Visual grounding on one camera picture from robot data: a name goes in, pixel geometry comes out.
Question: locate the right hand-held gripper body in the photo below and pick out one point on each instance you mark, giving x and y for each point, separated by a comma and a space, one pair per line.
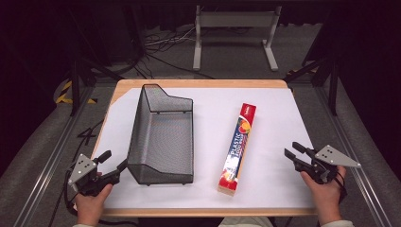
335, 156

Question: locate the person's light clothing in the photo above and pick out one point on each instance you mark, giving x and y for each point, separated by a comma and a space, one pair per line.
246, 222

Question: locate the white paper sheet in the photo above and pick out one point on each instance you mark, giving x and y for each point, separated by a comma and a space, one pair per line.
277, 126

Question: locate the person's right hand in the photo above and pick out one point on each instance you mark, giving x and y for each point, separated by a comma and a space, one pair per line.
327, 198

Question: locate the long red plastic wrap box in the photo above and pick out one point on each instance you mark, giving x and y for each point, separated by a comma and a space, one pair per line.
238, 148

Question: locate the yellow black hazard tape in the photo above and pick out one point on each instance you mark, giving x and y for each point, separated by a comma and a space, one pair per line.
63, 94

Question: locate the black stand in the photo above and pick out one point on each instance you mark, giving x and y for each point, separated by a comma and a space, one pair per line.
75, 88
332, 91

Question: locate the aluminium rail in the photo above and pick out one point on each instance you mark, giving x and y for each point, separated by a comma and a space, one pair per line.
339, 129
51, 157

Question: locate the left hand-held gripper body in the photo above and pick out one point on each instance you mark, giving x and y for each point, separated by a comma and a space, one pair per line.
82, 167

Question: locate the grey metal stand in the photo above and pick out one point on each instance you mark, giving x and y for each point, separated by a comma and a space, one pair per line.
236, 19

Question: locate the person's left hand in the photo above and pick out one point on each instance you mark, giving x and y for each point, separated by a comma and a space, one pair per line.
90, 209

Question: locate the person's right sleeve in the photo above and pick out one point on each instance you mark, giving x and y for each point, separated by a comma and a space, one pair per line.
337, 224

